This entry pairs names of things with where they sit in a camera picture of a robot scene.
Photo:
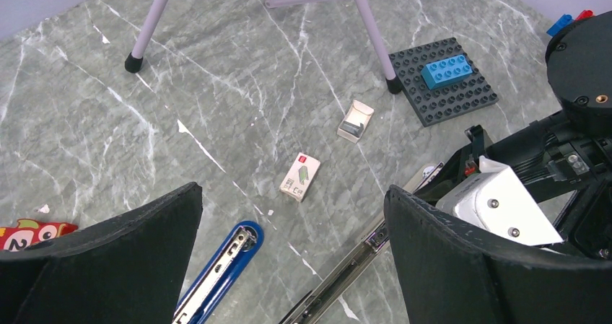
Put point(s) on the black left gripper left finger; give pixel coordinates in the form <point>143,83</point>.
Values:
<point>127,269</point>

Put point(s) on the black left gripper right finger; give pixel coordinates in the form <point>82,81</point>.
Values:
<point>451,271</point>

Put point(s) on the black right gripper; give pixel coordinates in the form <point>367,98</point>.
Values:
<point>550,157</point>

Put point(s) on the blue black stapler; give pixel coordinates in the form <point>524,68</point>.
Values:
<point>219,274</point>

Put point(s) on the white staple box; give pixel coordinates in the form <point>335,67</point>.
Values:
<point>299,177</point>

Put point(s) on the staple box tray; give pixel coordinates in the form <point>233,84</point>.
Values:
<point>357,113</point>

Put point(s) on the black silver stapler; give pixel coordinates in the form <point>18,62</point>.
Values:
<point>316,302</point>

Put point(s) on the red cartoon eraser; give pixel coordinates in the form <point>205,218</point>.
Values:
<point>29,232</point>

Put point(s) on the dark grey lego baseplate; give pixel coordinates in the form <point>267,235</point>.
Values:
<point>444,103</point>

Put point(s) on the colourful lego toy car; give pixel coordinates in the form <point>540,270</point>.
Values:
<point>567,19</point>

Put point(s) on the blue lego brick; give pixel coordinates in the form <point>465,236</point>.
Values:
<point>446,71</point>

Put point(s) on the staple strips in tray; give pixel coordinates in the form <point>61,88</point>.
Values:
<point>352,129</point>

